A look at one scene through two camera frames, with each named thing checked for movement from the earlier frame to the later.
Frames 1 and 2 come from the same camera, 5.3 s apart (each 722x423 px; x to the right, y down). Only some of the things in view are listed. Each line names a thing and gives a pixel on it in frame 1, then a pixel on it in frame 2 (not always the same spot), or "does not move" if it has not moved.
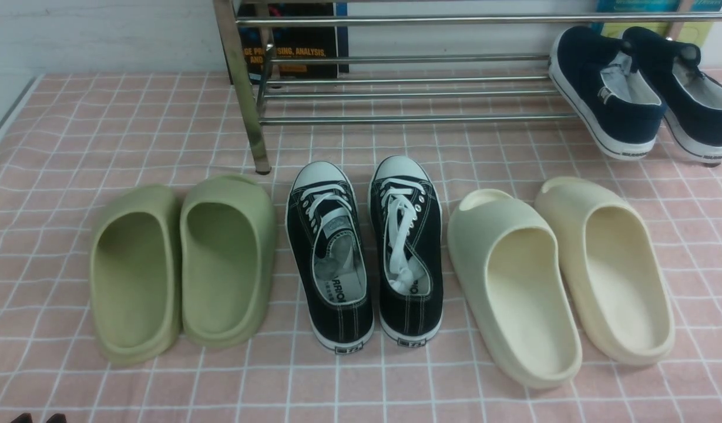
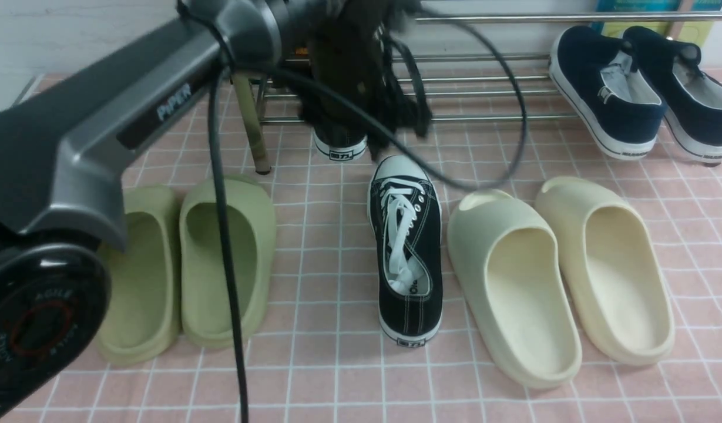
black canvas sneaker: [326, 241] -> [339, 141]
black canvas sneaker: [407, 238] does not move
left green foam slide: [135, 266] does not move
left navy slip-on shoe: [609, 100] does not move
